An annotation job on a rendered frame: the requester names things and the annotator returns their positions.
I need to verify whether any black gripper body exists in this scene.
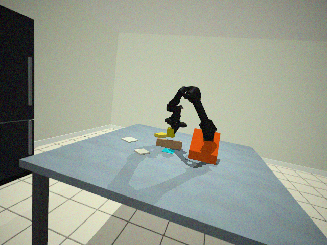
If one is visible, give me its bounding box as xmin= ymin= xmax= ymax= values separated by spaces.
xmin=172 ymin=113 xmax=187 ymax=128

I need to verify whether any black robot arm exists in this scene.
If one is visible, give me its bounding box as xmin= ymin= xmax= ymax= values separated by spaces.
xmin=167 ymin=86 xmax=217 ymax=141

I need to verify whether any yellow flat block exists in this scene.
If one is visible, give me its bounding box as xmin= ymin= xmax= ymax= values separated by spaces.
xmin=154 ymin=132 xmax=167 ymax=138

